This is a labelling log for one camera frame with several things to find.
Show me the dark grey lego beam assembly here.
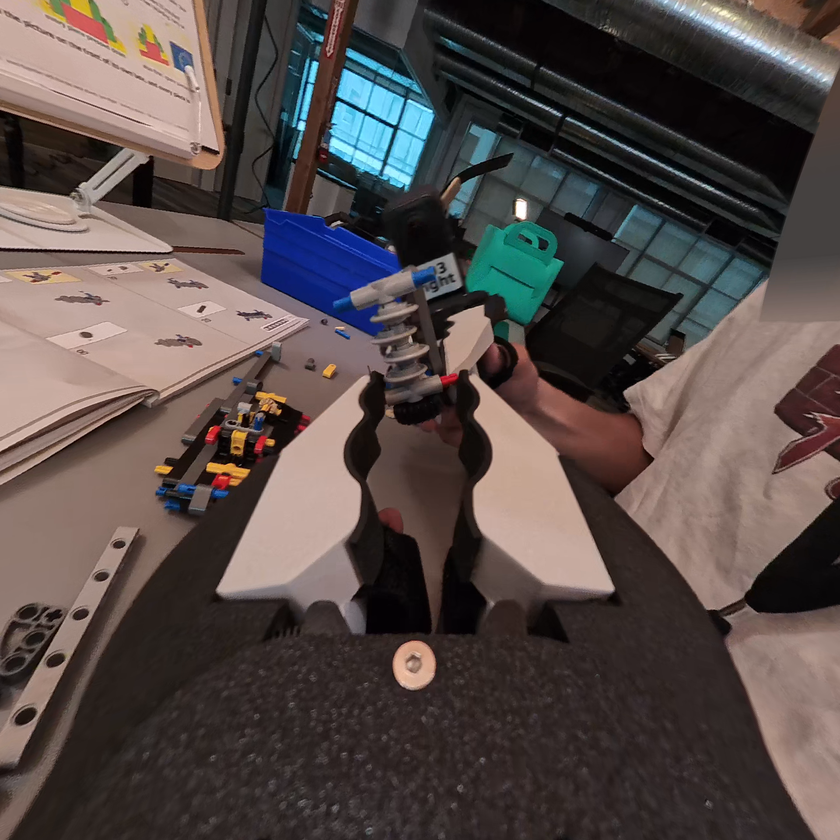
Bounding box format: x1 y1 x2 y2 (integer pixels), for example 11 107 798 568
332 266 460 427

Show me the person's right hand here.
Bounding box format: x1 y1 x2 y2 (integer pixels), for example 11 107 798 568
419 343 542 452

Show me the dark grey lego triangle piece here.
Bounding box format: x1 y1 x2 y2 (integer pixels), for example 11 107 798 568
0 602 68 685

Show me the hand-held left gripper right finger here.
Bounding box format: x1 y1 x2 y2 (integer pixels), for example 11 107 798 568
453 369 618 624

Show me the person's right forearm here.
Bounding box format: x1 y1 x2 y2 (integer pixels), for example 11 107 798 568
525 377 654 493

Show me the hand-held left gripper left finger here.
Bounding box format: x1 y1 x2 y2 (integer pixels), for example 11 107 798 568
214 371 388 634

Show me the lego instruction booklet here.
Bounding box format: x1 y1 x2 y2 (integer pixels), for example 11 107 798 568
0 258 311 487

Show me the blue plastic bin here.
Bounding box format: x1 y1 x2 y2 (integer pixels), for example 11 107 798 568
260 206 403 336

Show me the silver ventilation duct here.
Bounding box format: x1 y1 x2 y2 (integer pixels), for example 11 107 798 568
545 0 840 132

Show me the black metal post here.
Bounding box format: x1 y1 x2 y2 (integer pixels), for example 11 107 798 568
218 0 269 221

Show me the wooden post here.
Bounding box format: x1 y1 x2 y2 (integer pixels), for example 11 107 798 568
284 0 361 214

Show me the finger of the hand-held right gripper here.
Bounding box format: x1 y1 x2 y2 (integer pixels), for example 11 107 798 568
443 307 497 378

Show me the wooden board with task sheet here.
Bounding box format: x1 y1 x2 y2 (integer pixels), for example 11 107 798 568
0 0 225 170

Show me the white printed t-shirt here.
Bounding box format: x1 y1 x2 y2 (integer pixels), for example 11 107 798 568
613 279 840 840

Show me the long light grey lego beam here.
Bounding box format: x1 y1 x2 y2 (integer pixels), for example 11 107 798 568
0 525 140 770

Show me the lego chassis assembly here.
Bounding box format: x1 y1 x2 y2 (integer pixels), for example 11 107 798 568
154 341 312 516

